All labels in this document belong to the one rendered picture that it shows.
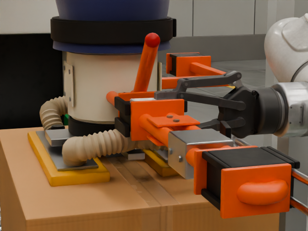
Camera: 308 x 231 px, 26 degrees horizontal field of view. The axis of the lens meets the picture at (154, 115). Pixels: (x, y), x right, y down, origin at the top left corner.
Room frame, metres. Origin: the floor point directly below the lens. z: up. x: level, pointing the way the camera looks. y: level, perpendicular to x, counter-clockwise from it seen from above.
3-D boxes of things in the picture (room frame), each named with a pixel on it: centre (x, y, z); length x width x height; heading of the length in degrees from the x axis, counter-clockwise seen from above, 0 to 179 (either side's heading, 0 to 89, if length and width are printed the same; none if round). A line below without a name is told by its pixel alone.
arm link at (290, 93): (1.06, -0.22, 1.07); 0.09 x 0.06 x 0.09; 17
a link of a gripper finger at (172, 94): (1.01, -0.03, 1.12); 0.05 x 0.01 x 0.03; 107
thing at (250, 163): (0.67, -0.09, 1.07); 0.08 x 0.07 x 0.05; 17
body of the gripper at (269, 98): (1.04, -0.15, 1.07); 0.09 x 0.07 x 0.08; 107
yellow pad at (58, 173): (1.22, 0.17, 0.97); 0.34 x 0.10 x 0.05; 17
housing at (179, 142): (0.80, -0.06, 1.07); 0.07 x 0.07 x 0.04; 17
